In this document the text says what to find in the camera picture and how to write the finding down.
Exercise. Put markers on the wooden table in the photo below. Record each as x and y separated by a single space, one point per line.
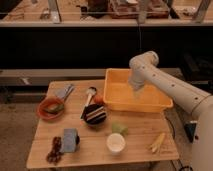
143 129

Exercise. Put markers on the white spoon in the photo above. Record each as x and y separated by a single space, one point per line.
90 93

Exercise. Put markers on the layered cake slice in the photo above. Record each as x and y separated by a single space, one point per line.
95 112

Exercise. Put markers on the red apple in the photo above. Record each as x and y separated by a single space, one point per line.
98 99

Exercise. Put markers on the yellow plastic tray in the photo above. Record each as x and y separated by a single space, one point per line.
119 94

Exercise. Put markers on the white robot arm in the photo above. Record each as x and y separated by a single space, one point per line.
193 100

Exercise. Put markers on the green vegetable in bowl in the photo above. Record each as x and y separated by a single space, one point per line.
54 108

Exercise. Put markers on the dark grape bunch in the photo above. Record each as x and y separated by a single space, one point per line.
54 156

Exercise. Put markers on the black foot pedal box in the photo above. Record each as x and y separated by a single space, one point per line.
190 130

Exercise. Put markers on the white cup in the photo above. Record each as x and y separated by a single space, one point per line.
115 143

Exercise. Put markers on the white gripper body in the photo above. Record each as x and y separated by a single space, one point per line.
136 83

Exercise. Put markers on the blue grey sponge block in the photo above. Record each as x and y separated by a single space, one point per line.
69 140

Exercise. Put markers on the green cup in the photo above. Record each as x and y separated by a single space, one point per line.
119 128

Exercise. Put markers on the orange bowl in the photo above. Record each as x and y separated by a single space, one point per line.
46 102

